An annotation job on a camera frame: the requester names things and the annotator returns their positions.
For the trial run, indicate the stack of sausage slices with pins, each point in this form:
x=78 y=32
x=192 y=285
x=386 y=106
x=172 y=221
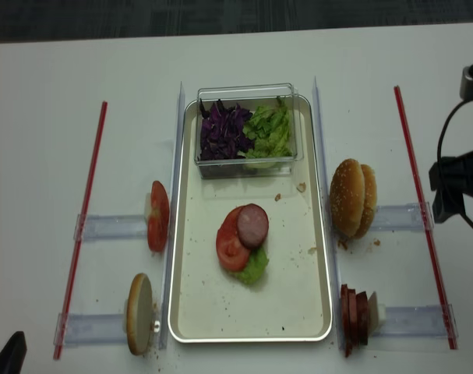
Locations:
x=354 y=318

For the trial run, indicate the right red strip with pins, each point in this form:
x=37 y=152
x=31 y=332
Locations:
x=448 y=321

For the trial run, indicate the upper right clear holder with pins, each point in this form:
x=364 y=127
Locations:
x=406 y=217

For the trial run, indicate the round sausage slice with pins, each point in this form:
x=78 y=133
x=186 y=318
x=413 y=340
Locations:
x=252 y=226

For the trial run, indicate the upright bun half left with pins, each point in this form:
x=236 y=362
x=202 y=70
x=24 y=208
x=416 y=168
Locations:
x=139 y=314

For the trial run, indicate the left red strip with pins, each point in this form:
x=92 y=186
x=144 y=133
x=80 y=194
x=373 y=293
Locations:
x=62 y=322

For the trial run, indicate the upper left clear holder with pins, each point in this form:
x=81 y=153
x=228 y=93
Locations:
x=91 y=227

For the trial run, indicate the white foam stopper right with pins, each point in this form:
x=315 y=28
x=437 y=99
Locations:
x=377 y=314

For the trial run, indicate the green lettuce in box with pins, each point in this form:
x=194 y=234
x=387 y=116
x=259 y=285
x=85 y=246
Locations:
x=269 y=130

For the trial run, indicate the red strip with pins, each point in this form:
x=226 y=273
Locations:
x=62 y=322
x=448 y=321

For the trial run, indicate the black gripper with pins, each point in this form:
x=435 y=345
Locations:
x=456 y=174

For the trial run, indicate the rear sesame bun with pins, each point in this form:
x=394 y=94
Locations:
x=369 y=203

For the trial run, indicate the upright tomato slice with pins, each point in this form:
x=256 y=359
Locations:
x=158 y=219

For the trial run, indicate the left long clear divider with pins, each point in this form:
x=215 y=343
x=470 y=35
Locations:
x=161 y=338

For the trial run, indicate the lower left clear holder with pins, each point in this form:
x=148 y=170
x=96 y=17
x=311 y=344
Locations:
x=85 y=329

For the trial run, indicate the cream metal tray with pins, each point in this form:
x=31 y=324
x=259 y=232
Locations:
x=291 y=301

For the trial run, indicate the tomato slice on tray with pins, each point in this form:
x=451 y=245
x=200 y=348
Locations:
x=232 y=254

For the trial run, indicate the lower right clear holder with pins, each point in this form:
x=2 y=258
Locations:
x=433 y=321

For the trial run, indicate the clear plastic salad box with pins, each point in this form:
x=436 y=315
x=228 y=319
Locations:
x=250 y=97

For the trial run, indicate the sesame bun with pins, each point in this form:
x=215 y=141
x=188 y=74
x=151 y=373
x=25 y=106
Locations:
x=347 y=197
x=369 y=203

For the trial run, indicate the front sesame bun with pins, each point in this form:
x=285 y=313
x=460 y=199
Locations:
x=347 y=197

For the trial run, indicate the shredded purple cabbage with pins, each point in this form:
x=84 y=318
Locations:
x=221 y=134

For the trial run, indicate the clear holder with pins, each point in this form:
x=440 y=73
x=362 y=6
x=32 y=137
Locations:
x=91 y=227
x=433 y=321
x=406 y=217
x=85 y=329

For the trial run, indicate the black left arm gripper tip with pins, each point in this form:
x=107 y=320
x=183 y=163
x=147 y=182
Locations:
x=13 y=354

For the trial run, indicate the lettuce leaf on tray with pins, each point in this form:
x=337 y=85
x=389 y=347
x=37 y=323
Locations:
x=254 y=269

